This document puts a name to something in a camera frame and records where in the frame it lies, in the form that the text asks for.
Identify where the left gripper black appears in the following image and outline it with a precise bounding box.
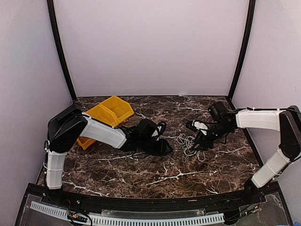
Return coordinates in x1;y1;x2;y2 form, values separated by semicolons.
139;137;173;155

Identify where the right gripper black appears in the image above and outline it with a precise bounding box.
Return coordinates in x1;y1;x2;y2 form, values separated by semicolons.
191;122;231;151

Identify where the white cable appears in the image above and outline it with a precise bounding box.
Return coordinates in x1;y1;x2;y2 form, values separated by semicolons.
174;133;209;162

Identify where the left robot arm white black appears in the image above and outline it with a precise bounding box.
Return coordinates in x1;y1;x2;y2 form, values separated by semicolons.
44;104;173;205

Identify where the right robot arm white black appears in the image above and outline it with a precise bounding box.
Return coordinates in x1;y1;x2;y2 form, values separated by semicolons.
186;102;301;204

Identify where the right yellow plastic bin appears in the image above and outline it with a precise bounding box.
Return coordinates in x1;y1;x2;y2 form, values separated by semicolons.
100;96;134;124

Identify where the yellow plastic bin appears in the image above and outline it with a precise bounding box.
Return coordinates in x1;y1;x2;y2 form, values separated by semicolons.
86;104;119;127
77;137;96;150
100;96;134;124

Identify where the middle yellow plastic bin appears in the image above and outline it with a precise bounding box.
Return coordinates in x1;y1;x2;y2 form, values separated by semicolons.
86;104;119;127

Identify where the left yellow plastic bin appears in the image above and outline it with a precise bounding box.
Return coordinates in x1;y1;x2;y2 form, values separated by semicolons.
77;137;96;150

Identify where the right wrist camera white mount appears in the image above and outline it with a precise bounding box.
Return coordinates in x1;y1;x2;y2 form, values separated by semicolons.
185;120;208;135

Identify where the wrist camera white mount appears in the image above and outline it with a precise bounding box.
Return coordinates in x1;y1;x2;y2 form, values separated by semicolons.
151;121;167;140
185;120;208;135

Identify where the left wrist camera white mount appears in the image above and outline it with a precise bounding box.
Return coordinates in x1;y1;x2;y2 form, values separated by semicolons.
151;121;167;140

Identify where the black front rail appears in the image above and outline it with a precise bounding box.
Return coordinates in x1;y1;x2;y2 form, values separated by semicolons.
45;190;260;213

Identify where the small circuit board with wires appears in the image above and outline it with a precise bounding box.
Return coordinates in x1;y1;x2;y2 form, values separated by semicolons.
67;210;88;224

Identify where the white slotted cable duct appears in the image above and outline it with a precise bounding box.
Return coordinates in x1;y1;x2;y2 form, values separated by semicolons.
30;201;224;226

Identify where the right black frame post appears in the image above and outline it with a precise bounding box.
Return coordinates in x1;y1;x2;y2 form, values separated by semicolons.
227;0;256;101

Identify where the black frame post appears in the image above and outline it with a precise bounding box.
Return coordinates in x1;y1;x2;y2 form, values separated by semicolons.
47;0;77;102
227;0;256;101

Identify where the left black frame post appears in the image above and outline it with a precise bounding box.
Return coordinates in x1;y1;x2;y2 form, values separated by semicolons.
47;0;77;102

